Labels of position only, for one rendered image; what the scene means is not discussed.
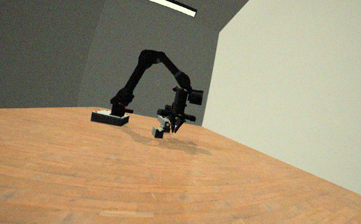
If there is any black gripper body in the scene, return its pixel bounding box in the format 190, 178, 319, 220
157, 100, 196, 122

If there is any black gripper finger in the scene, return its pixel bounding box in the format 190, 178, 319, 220
174, 118, 186, 133
167, 117, 177, 133

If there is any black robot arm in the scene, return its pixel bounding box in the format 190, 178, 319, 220
110, 49, 204, 117

